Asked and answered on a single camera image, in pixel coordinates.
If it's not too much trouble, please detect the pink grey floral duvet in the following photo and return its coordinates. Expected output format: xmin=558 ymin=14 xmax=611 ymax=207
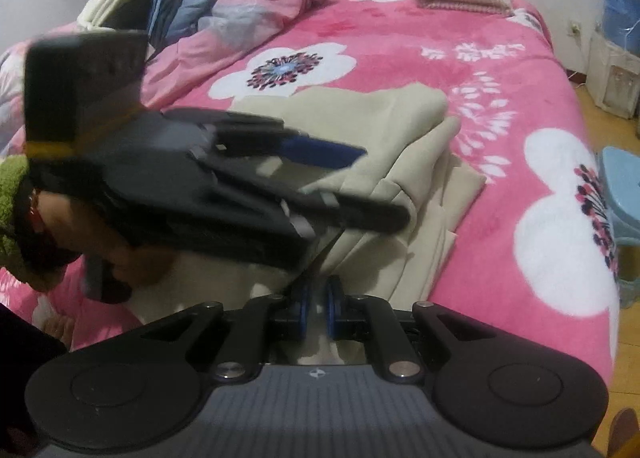
xmin=0 ymin=0 xmax=339 ymax=154

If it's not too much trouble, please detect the black folded garment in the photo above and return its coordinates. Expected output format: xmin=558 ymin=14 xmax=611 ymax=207
xmin=106 ymin=0 xmax=158 ymax=35

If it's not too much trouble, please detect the blue water bottle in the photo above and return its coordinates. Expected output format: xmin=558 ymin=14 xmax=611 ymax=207
xmin=601 ymin=0 xmax=640 ymax=55

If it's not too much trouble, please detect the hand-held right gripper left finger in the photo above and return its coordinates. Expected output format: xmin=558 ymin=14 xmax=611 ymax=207
xmin=137 ymin=283 xmax=311 ymax=384

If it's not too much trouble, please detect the person's left hand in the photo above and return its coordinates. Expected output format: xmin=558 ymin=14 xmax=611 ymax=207
xmin=36 ymin=189 xmax=176 ymax=287

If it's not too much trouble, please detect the beige zip jacket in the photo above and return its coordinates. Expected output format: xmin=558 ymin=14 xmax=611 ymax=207
xmin=120 ymin=83 xmax=488 ymax=364

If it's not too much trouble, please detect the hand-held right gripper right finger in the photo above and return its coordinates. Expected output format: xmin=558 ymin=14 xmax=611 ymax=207
xmin=324 ymin=277 xmax=496 ymax=384

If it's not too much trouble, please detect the person's left forearm green sleeve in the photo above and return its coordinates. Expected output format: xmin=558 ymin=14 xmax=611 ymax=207
xmin=0 ymin=154 xmax=81 ymax=293

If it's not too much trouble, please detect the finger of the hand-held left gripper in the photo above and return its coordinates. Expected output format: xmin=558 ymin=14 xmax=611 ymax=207
xmin=215 ymin=113 xmax=369 ymax=172
xmin=285 ymin=185 xmax=412 ymax=239

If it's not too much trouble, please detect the pink floral blanket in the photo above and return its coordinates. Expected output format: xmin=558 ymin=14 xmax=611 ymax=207
xmin=0 ymin=0 xmax=621 ymax=381

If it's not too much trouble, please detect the light blue plastic stool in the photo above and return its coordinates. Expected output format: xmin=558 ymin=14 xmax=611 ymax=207
xmin=599 ymin=145 xmax=640 ymax=310

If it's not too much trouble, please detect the white water dispenser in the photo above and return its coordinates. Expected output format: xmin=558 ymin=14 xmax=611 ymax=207
xmin=586 ymin=31 xmax=640 ymax=120

